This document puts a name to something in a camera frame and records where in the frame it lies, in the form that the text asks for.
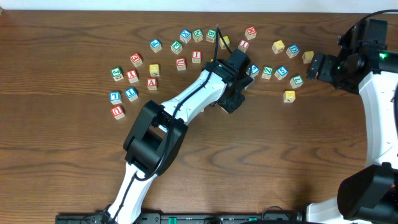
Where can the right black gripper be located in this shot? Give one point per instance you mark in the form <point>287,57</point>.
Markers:
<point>327,69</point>

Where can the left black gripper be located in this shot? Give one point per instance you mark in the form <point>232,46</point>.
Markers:
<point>234,101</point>

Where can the blue L block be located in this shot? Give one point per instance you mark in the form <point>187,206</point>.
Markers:
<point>115,98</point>

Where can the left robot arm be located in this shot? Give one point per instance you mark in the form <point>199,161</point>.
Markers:
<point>157,134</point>

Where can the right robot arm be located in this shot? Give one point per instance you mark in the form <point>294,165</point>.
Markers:
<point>365,67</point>

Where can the yellow 8 block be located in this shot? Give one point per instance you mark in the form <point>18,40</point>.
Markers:
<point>307,57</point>

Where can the blue 2 block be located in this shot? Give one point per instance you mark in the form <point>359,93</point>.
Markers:
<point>253,70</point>

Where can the blue D block upper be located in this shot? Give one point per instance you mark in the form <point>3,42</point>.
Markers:
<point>292,51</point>

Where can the blue 5 block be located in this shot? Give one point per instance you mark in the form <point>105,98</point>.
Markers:
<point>281,73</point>

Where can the green Z block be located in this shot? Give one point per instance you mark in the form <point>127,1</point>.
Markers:
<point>267,73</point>

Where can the yellow block lower right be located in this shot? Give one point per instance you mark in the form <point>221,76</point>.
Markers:
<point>289,96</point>

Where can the yellow block upper right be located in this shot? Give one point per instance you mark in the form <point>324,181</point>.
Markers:
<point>278,47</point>

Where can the red I block right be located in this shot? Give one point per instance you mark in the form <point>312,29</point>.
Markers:
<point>243,46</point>

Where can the red i block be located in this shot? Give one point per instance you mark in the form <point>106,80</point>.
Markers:
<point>196,56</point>
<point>243,46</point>

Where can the red I block centre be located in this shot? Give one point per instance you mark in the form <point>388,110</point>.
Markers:
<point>196,56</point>

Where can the yellow block top centre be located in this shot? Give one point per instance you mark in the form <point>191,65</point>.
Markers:
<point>224,42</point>

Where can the red U block centre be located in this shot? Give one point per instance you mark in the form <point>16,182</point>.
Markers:
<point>181,64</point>

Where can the red u block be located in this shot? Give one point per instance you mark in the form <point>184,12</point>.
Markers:
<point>181,64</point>
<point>118,112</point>

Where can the green B block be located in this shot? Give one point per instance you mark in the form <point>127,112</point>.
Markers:
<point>211,35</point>

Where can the red H block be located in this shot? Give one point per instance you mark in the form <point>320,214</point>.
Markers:
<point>250,33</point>

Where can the green N block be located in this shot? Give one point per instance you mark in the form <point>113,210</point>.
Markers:
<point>197,35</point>

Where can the green F block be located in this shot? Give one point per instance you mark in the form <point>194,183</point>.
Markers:
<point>176,47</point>

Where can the blue X block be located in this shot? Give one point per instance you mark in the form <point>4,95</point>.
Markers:
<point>185,36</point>

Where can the red A block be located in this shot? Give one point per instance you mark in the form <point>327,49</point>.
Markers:
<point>152,84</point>

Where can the yellow block left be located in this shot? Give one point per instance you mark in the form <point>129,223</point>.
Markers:
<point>154,70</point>

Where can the blue P block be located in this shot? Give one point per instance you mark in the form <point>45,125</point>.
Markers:
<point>156,45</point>

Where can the blue T block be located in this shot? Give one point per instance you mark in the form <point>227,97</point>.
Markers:
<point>131,94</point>

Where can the red Y block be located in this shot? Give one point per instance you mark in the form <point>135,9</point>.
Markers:
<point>132,76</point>

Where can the red E block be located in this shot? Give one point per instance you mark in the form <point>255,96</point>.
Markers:
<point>136,59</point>

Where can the red U block lower left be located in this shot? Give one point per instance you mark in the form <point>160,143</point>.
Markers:
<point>118,112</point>

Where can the green J block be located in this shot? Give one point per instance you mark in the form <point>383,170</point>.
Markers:
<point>117,74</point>

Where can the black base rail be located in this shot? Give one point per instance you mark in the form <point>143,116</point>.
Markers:
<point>156,218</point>

